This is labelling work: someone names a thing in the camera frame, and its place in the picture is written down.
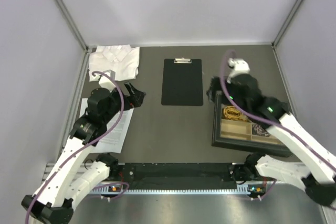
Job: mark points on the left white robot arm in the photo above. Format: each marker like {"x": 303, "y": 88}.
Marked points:
{"x": 60, "y": 194}

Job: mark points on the printed paper sheet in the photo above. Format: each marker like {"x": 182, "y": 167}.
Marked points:
{"x": 113, "y": 142}

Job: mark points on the black clipboard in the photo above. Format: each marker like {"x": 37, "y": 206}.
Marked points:
{"x": 182, "y": 83}

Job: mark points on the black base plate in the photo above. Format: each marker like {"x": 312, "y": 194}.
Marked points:
{"x": 131, "y": 172}

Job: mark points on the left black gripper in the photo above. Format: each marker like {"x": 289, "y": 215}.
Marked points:
{"x": 135, "y": 99}

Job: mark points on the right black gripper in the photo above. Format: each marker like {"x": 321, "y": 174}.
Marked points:
{"x": 215, "y": 86}

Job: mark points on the dark framed compartment box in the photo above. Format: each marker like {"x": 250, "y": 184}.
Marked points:
{"x": 237, "y": 135}

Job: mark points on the folded white shirt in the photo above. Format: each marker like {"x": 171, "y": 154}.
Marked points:
{"x": 123, "y": 60}

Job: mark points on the dark patterned item in box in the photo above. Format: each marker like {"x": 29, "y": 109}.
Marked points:
{"x": 257, "y": 130}

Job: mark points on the slotted cable duct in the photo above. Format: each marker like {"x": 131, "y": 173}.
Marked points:
{"x": 238, "y": 190}

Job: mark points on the yellow rubber bands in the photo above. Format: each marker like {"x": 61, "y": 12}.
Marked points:
{"x": 231, "y": 113}

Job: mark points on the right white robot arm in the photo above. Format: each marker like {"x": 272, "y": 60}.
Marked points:
{"x": 314, "y": 173}

